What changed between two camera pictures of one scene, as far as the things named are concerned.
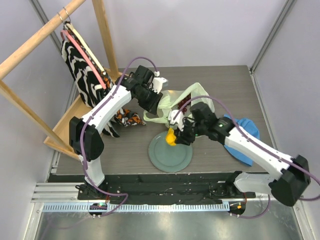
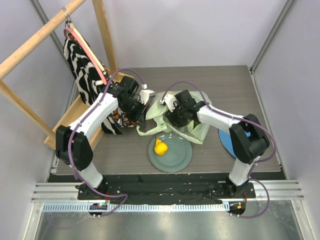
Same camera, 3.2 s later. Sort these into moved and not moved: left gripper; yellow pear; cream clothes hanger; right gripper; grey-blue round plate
Moved: yellow pear; right gripper; left gripper
Not moved: cream clothes hanger; grey-blue round plate
